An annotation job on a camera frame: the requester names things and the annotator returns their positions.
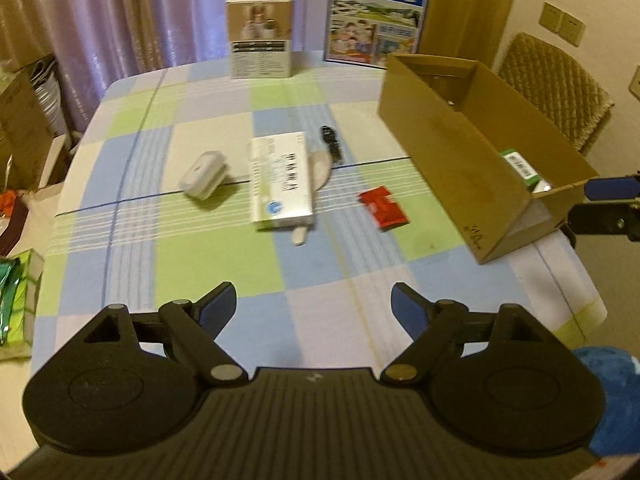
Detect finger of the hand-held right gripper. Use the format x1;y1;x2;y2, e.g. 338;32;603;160
567;199;640;241
585;172;640;201

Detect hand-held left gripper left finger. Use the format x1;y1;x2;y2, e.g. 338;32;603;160
80;281;248;387

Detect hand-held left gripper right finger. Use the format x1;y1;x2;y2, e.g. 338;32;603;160
381;282;551;386

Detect green white medicine box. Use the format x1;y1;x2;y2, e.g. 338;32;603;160
500;149;551;193

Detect red sachet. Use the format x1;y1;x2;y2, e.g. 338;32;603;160
357;186;411;228

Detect white grey charger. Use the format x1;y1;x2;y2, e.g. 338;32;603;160
179;151;228;198

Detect large white medicine box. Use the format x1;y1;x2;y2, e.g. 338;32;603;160
248;131;316;232

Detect brown cardboard box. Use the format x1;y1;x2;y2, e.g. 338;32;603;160
377;53;601;266

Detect quilted brown chair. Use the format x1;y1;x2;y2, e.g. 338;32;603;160
497;31;616;156

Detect blue cloth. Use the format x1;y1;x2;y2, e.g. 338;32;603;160
572;345;640;461

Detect green tissue pack bundle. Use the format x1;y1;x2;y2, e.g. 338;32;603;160
0;250;46;361

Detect teal snack packets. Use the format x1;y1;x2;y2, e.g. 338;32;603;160
0;255;31;346

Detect dark red tray box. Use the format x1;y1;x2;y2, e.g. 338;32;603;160
0;200;31;256

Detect wooden door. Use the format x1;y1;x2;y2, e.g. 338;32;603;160
420;0;523;66

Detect large brown cardboard carton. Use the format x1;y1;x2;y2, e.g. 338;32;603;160
0;55;63;191

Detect stack of white buckets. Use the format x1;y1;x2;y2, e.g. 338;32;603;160
32;67;63;126

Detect beige product box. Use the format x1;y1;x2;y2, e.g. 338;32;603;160
225;0;296;80

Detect blue printed milk carton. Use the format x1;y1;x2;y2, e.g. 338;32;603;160
324;0;435;68

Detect purple curtain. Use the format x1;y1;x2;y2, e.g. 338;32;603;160
0;0;341;126

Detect beige wall sockets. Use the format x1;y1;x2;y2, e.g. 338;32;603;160
539;1;586;46

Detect black cable clip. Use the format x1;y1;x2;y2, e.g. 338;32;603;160
320;125;346;163

